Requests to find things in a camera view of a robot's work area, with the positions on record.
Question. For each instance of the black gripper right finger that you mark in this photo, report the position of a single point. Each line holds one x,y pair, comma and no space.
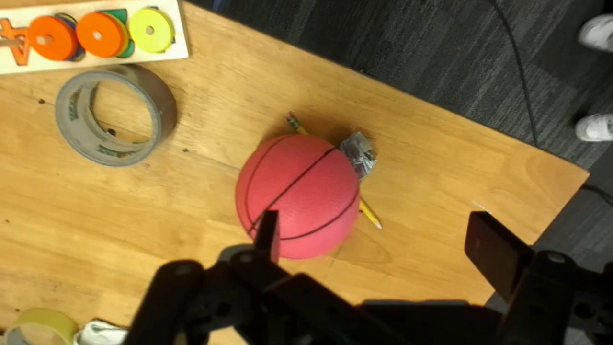
495,251

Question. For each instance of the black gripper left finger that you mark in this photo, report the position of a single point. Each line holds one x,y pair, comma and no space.
268,232

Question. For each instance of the pink mini basketball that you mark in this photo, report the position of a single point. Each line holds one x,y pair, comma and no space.
299,184

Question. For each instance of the yellow pencil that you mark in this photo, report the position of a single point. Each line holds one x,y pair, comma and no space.
372,215

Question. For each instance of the crumpled silver foil object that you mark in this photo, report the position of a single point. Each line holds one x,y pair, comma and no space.
359,154

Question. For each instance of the white shoe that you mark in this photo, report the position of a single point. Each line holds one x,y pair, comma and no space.
598,31
594,127

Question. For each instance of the green stacking disc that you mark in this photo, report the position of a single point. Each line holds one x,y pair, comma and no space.
131,48

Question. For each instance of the yellow-green stacking disc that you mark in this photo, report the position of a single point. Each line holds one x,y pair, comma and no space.
152,31

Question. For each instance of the yellow tape roll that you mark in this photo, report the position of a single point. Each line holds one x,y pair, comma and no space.
44,317

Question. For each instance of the cream wooden stacking toy board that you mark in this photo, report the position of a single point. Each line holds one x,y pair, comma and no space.
96,62

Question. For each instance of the orange stacking disc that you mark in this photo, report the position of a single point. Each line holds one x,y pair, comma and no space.
100,35
50,39

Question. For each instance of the orange triangle piece on peg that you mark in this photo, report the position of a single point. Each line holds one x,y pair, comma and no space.
12,31

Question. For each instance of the grey duct tape roll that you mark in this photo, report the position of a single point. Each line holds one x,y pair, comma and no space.
73,121

